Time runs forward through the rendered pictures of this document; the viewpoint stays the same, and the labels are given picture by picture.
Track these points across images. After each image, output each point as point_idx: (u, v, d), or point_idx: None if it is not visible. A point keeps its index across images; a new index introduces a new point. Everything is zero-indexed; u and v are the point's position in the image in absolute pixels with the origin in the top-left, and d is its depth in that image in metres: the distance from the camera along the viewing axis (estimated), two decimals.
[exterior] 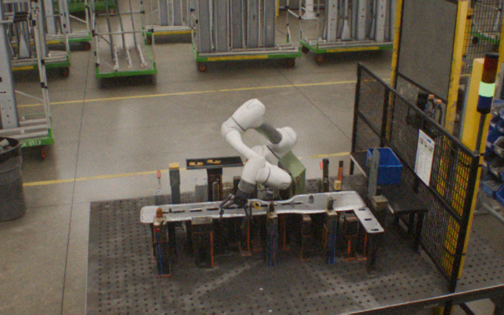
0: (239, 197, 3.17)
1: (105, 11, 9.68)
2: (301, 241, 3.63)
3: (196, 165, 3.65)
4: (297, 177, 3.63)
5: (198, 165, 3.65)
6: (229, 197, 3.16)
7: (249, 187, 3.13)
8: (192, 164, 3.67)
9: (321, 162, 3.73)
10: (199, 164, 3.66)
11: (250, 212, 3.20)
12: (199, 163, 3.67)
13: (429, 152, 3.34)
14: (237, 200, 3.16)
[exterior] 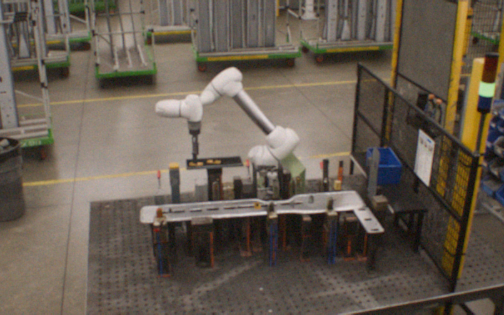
0: (196, 135, 3.58)
1: (105, 11, 9.68)
2: (301, 241, 3.63)
3: (196, 165, 3.65)
4: (297, 177, 3.63)
5: (198, 165, 3.65)
6: (195, 141, 3.53)
7: None
8: (192, 164, 3.67)
9: (321, 162, 3.73)
10: (199, 164, 3.66)
11: None
12: (199, 163, 3.67)
13: (429, 152, 3.34)
14: (197, 139, 3.58)
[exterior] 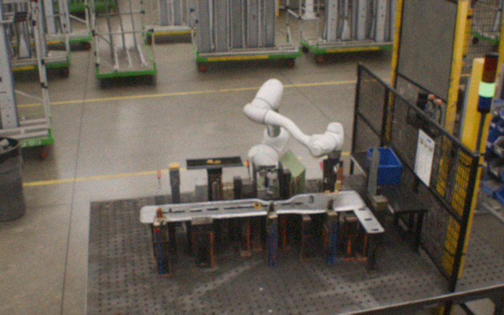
0: None
1: (105, 11, 9.68)
2: (301, 241, 3.63)
3: (332, 193, 3.52)
4: (297, 177, 3.63)
5: (334, 193, 3.52)
6: (337, 173, 3.42)
7: None
8: (328, 192, 3.53)
9: (321, 162, 3.73)
10: (335, 192, 3.52)
11: None
12: (334, 191, 3.54)
13: (429, 152, 3.34)
14: (336, 167, 3.45)
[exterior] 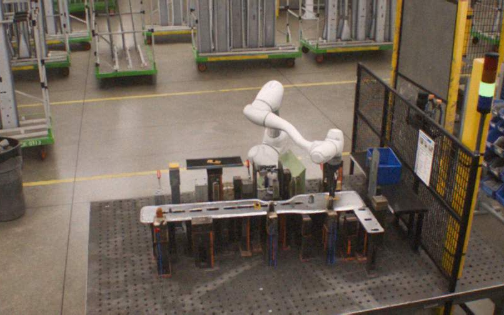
0: None
1: (105, 11, 9.68)
2: (301, 241, 3.63)
3: (332, 199, 3.53)
4: (297, 177, 3.63)
5: (334, 199, 3.54)
6: (337, 179, 3.44)
7: None
8: (328, 197, 3.54)
9: None
10: (335, 198, 3.54)
11: None
12: (334, 197, 3.56)
13: (429, 152, 3.34)
14: (336, 174, 3.47)
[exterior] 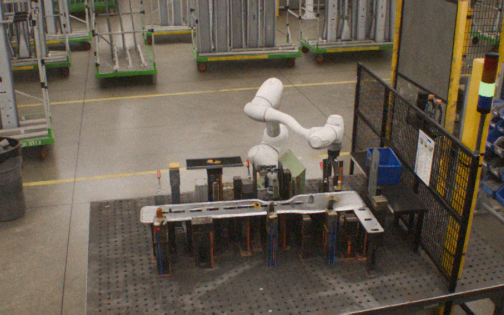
0: None
1: (105, 11, 9.68)
2: (301, 241, 3.63)
3: (332, 199, 3.54)
4: (297, 177, 3.63)
5: (334, 200, 3.54)
6: (337, 163, 3.38)
7: None
8: (329, 196, 3.54)
9: (321, 162, 3.73)
10: (334, 199, 3.54)
11: None
12: (334, 197, 3.56)
13: (429, 152, 3.34)
14: None
